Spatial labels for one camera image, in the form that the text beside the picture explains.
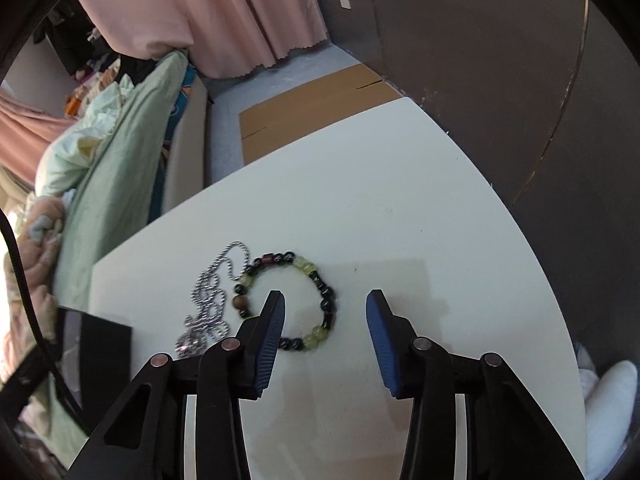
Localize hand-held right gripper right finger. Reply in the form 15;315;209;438
365;289;586;480

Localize silver ball chain necklace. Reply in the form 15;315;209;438
175;241;252;359

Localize white cloth bundle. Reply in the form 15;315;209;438
574;339;639;480

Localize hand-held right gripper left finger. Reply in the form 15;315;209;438
67;290;287;480

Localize pale green duvet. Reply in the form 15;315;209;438
36;79;137;197

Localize pile of clothes and toys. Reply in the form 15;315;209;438
64;52;151;116

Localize flat brown cardboard sheet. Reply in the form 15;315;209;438
238;62;404;166

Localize wide pink curtain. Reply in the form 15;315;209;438
72;0;332;80

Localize hanging dark clothes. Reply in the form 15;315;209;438
44;0;123;77

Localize bed with green sheet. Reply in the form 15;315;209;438
52;49;208;313

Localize pink patterned fleece blanket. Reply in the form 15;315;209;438
0;192;68;378

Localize black and green bead bracelet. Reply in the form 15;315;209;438
233;248;337;354

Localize black gift box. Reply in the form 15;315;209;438
55;307;134;428

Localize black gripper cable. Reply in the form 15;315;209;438
0;210;85;418

